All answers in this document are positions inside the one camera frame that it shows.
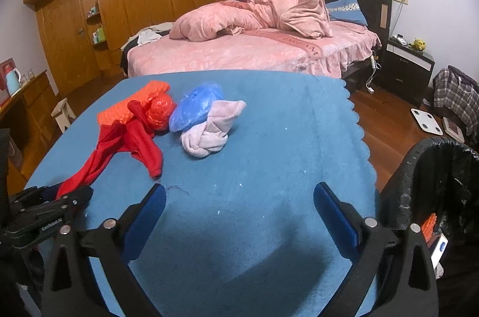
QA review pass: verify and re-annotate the light blue kettle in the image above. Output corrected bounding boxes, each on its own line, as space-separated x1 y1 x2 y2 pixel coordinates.
4 66 22 96

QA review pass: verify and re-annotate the dark jacket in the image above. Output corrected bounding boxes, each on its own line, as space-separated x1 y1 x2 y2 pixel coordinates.
447 65 476 81

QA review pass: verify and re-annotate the white bathroom scale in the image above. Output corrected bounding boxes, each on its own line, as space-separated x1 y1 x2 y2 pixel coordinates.
411 108 445 136

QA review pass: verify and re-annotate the small wooden stool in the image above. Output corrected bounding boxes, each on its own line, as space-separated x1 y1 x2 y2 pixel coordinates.
50 97 77 134

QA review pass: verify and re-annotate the orange foam net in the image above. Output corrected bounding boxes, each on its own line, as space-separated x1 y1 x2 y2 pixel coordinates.
97 80 171 125

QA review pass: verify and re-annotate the plaid cloth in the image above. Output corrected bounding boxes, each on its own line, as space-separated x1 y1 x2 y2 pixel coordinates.
432 69 479 138

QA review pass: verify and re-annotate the pale pink sock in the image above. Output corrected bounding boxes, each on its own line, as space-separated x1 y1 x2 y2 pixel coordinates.
181 100 247 158

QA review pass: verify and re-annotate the red box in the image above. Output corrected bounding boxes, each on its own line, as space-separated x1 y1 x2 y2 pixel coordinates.
0 57 17 104

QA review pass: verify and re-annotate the dark nightstand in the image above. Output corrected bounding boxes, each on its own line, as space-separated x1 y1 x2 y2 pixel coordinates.
378 36 435 108

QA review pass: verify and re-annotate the red plastic bag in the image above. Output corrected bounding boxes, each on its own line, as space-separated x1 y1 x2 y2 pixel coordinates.
145 94 177 132

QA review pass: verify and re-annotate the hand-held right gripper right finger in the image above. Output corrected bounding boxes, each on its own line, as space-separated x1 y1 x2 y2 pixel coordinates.
312 182 438 317

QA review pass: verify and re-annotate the red cloth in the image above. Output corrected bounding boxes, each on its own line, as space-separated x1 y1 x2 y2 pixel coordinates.
56 100 164 200

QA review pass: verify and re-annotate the pile of light clothes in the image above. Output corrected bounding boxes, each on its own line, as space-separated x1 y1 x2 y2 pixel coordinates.
120 23 176 50

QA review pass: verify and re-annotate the small white box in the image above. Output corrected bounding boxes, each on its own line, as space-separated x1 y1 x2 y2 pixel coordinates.
430 233 450 269

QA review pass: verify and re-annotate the white scale with dark panel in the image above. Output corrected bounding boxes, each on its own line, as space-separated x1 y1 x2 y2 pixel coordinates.
443 118 466 142

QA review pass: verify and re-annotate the black lined trash bin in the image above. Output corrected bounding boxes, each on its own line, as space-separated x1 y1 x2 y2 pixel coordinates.
378 137 479 317

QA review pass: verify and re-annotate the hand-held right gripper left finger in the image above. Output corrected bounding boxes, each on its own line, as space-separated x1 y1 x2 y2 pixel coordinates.
41 184 167 317

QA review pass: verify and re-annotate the blue pillow with floral band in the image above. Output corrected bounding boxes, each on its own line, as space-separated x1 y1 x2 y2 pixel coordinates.
325 0 369 26

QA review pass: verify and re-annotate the bed with pink sheet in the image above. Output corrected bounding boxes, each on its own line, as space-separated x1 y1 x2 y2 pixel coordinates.
120 0 393 89

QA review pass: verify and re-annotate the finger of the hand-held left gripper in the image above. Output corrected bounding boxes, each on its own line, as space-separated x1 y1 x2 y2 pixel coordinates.
22 185 94 224
9 188 51 209

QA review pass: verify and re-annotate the wooden sideboard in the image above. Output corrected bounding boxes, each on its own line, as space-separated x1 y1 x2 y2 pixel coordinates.
0 70 62 186

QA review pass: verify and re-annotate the blue plastic bag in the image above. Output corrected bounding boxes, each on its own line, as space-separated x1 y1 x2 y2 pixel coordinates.
169 81 225 132

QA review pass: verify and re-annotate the pink duvet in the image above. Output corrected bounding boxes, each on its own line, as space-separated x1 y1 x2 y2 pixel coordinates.
169 0 334 40

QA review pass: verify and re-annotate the blue tablecloth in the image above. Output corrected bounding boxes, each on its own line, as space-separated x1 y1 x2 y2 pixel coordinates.
22 70 380 317

